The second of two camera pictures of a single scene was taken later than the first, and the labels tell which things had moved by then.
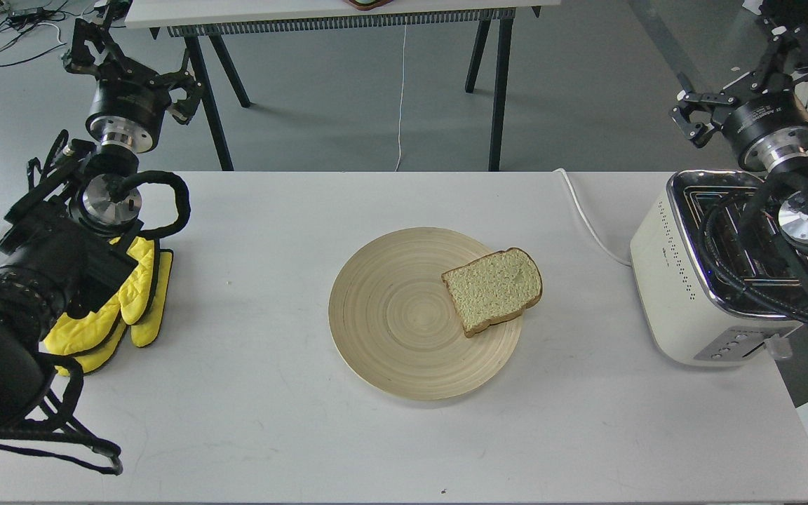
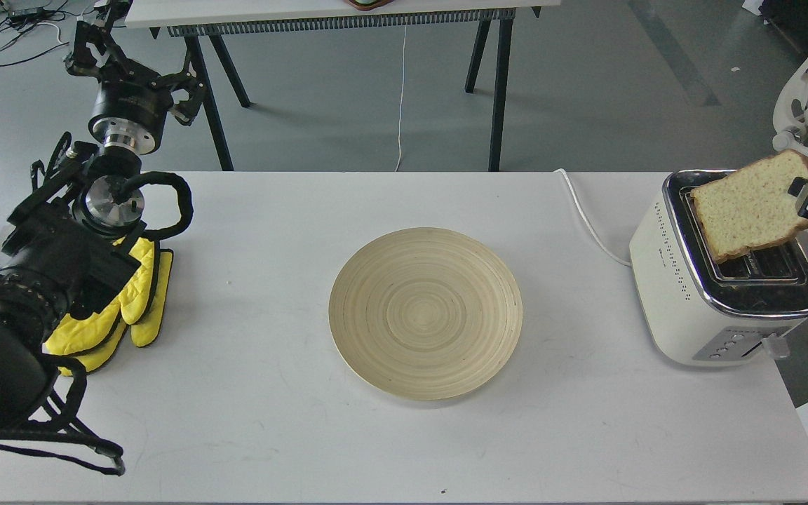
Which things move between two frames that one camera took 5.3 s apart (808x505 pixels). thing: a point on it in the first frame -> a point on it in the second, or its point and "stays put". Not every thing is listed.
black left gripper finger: [81, 59] stays put
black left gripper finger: [182, 109] stays put
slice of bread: [494, 288] -> [752, 206]
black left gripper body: [129, 104] stays put
